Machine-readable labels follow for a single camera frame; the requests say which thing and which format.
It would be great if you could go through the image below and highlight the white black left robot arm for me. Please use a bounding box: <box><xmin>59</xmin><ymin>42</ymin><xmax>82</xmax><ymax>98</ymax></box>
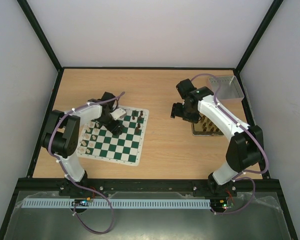
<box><xmin>40</xmin><ymin>91</ymin><xmax>126</xmax><ymax>196</ymax></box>

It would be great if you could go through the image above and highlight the brown chess piece second row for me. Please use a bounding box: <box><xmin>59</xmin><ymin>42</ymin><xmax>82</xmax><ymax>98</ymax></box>
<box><xmin>135</xmin><ymin>123</ymin><xmax>141</xmax><ymax>131</ymax></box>

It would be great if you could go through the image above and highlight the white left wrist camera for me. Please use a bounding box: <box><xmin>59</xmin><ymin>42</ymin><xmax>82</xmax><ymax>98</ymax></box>
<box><xmin>110</xmin><ymin>108</ymin><xmax>127</xmax><ymax>121</ymax></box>

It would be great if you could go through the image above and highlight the gold square tin box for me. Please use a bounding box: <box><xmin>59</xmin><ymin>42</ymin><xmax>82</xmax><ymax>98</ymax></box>
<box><xmin>191</xmin><ymin>114</ymin><xmax>224</xmax><ymax>137</ymax></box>

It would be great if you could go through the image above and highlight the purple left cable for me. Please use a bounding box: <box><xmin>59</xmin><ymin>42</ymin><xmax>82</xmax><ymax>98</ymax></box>
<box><xmin>48</xmin><ymin>91</ymin><xmax>127</xmax><ymax>235</ymax></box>

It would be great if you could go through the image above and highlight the light blue slotted cable duct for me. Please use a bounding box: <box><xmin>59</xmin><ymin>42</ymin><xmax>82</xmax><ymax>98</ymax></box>
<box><xmin>21</xmin><ymin>198</ymin><xmax>211</xmax><ymax>210</ymax></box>

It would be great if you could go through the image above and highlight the green white chess board mat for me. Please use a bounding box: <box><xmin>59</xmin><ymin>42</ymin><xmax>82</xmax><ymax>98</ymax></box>
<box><xmin>76</xmin><ymin>106</ymin><xmax>150</xmax><ymax>166</ymax></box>

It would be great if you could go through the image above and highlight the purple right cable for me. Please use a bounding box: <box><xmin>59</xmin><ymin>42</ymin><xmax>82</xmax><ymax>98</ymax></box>
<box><xmin>189</xmin><ymin>73</ymin><xmax>270</xmax><ymax>216</ymax></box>

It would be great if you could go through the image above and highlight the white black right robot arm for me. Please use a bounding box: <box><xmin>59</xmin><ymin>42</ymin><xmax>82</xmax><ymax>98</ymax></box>
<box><xmin>171</xmin><ymin>79</ymin><xmax>266</xmax><ymax>196</ymax></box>

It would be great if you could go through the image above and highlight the black aluminium front rail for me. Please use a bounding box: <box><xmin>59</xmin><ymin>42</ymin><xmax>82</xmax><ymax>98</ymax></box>
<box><xmin>17</xmin><ymin>178</ymin><xmax>281</xmax><ymax>198</ymax></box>

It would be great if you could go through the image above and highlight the silver pink tin lid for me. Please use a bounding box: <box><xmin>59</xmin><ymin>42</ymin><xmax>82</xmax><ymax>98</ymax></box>
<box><xmin>207</xmin><ymin>75</ymin><xmax>245</xmax><ymax>103</ymax></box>

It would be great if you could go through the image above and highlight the purple cable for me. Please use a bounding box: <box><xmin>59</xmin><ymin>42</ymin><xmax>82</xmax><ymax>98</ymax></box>
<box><xmin>48</xmin><ymin>91</ymin><xmax>127</xmax><ymax>235</ymax></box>
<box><xmin>189</xmin><ymin>73</ymin><xmax>270</xmax><ymax>216</ymax></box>

